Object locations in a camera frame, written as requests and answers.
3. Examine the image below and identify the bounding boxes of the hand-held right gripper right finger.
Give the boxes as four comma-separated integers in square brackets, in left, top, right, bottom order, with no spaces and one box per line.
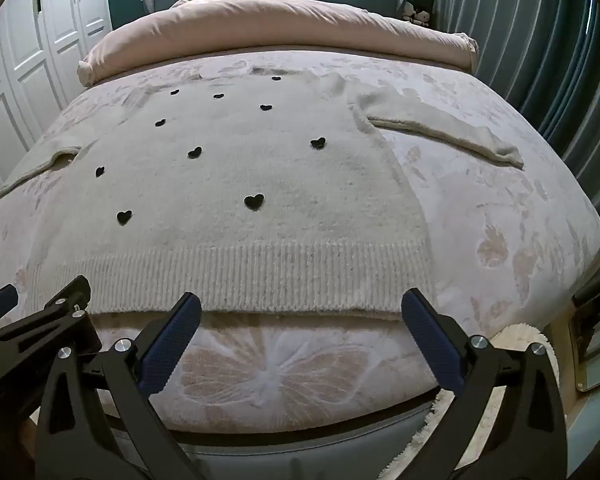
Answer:
[401,288,568,480]

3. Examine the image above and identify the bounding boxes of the white panelled wardrobe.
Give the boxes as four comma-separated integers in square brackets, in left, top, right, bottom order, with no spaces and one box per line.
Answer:
[0,0,113,213]

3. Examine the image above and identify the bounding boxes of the grey-blue curtain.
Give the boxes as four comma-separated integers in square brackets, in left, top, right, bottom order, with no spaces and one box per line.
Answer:
[432,0,600,301]

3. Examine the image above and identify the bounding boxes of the small plush toys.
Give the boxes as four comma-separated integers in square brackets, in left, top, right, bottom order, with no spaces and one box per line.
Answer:
[400,0,433,28]

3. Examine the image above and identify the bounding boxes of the cream fringed rug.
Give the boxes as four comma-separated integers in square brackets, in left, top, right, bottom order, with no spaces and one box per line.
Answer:
[380,324,557,480]

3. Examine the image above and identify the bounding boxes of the bed with floral cover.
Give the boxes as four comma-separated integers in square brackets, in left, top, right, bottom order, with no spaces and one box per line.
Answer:
[0,50,600,436]

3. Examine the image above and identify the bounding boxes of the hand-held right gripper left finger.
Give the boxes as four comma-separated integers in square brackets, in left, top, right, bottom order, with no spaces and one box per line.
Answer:
[35,291,207,480]

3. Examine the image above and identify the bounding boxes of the grey framed panel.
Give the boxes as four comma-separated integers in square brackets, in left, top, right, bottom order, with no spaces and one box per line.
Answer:
[569,305,600,393]

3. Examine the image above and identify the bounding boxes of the pink duvet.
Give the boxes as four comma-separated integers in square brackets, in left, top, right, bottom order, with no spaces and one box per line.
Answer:
[76,0,481,87]

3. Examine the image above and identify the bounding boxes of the cream sweater with black hearts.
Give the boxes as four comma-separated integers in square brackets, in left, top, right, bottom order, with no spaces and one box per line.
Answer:
[0,62,525,317]

